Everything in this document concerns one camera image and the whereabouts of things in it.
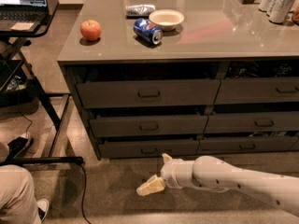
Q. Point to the black sneaker near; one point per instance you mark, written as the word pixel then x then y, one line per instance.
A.
pixel 43 208

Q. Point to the black sneaker far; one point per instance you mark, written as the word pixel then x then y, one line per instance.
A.
pixel 19 144

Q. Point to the grey drawer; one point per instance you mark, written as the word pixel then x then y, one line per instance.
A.
pixel 258 90
pixel 148 93
pixel 253 144
pixel 147 125
pixel 253 122
pixel 152 148

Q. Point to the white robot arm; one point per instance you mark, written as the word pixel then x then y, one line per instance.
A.
pixel 212 174

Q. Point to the white can front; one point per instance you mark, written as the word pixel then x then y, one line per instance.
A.
pixel 280 11

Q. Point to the person leg beige trousers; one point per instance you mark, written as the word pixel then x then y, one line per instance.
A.
pixel 17 193

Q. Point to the open laptop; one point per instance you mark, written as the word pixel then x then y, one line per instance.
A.
pixel 22 15

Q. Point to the black sneaker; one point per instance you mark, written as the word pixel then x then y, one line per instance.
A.
pixel 19 144
pixel 43 208

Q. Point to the white bowl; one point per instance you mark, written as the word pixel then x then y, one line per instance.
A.
pixel 166 19

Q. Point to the grey counter cabinet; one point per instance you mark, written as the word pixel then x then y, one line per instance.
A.
pixel 218 39

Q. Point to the red apple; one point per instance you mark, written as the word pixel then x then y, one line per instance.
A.
pixel 90 30

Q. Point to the blue pepsi can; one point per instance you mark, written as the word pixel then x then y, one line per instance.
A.
pixel 148 31

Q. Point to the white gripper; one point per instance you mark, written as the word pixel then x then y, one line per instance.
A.
pixel 170 174

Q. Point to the brown item counter edge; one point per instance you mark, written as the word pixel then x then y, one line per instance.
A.
pixel 295 15

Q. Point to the black laptop stand cart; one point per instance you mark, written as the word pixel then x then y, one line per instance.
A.
pixel 54 103

